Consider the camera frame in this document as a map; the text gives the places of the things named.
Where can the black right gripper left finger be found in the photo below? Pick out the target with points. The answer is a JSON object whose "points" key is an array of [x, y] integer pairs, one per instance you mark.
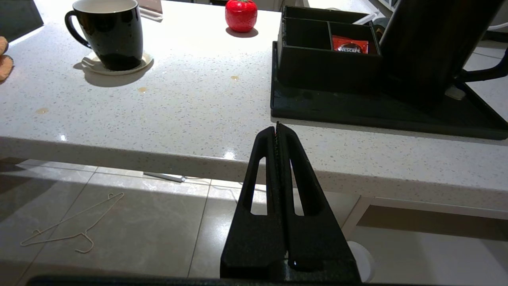
{"points": [[254, 246]]}

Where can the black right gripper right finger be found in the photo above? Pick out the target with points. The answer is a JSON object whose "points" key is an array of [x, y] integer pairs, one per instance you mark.
{"points": [[317, 238]]}

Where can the black electric kettle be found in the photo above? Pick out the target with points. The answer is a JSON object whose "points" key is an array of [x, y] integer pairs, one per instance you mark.
{"points": [[428, 47]]}

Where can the white round floor object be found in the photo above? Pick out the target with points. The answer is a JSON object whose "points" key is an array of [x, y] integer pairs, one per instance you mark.
{"points": [[363, 262]]}

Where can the white kitchen base cabinet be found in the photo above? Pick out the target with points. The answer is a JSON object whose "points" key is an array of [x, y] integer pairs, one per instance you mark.
{"points": [[428, 246]]}

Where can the white floor power strip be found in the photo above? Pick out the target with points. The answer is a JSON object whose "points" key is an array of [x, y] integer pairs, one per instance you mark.
{"points": [[164, 176]]}

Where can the large black serving tray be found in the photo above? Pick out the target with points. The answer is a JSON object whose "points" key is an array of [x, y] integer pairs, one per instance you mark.
{"points": [[377, 113]]}

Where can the black compartment organizer box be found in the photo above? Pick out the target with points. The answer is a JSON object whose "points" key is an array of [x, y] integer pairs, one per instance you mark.
{"points": [[317, 67]]}

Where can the red sachet packet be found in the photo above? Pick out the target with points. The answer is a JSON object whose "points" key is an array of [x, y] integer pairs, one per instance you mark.
{"points": [[349, 44]]}

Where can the grey blue rag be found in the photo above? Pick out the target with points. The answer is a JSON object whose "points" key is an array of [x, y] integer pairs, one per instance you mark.
{"points": [[377, 29]]}

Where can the round grey coaster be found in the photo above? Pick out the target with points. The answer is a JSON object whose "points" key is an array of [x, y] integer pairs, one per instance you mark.
{"points": [[119, 71]]}

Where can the red tomato toy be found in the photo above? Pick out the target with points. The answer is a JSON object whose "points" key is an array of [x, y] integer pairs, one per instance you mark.
{"points": [[240, 16]]}

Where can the black mug white inside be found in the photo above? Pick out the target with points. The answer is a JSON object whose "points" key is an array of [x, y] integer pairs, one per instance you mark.
{"points": [[115, 43]]}

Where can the beige QR code sign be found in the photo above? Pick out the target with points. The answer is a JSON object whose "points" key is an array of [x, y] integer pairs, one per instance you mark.
{"points": [[151, 12]]}

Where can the orange fluffy towel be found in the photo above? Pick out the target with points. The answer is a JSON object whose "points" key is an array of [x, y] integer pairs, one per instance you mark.
{"points": [[4, 63]]}

